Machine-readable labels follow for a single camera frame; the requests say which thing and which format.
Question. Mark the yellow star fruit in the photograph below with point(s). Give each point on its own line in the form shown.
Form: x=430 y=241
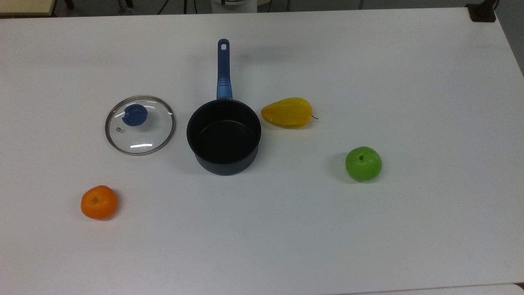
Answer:
x=286 y=113

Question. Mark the orange mandarin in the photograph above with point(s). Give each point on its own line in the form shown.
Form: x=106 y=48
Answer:
x=99 y=203

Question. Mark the green apple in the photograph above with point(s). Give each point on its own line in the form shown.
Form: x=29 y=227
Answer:
x=363 y=164

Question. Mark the beige wooden furniture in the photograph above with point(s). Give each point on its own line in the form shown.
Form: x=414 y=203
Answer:
x=24 y=6

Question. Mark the glass lid with blue knob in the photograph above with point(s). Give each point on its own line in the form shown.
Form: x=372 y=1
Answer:
x=135 y=115

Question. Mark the black table clamp mount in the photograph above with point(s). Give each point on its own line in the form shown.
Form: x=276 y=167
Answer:
x=482 y=12

